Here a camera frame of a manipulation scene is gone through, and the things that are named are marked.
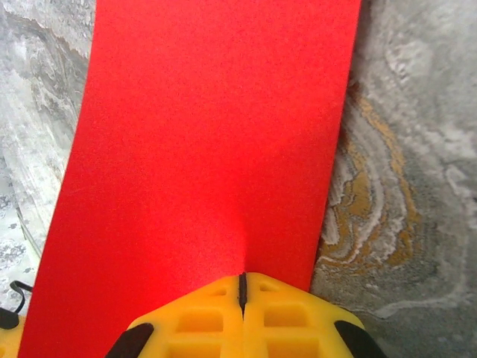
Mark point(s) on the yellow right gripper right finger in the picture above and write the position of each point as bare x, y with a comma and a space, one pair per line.
316, 324

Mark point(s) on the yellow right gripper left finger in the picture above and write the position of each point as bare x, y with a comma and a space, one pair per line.
167, 322

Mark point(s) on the red paper sheet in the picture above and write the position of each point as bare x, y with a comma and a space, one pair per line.
205, 149

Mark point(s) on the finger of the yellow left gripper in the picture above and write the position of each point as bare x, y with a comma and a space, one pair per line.
9, 339

